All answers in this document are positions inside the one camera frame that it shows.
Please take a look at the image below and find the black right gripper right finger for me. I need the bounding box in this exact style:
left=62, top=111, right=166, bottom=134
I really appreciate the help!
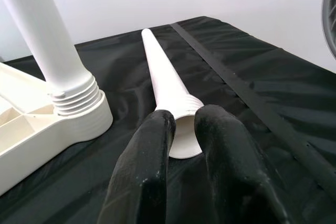
left=194, top=104, right=289, bottom=224

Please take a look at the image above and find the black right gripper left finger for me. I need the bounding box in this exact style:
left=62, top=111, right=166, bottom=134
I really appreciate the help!
left=98, top=110, right=176, bottom=224

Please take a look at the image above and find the cream plastic children's tabletop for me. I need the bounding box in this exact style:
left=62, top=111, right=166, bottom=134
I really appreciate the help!
left=0, top=61, right=114, bottom=197

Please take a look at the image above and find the white pedestal fan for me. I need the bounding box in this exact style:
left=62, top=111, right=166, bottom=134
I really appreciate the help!
left=321, top=0, right=336, bottom=59

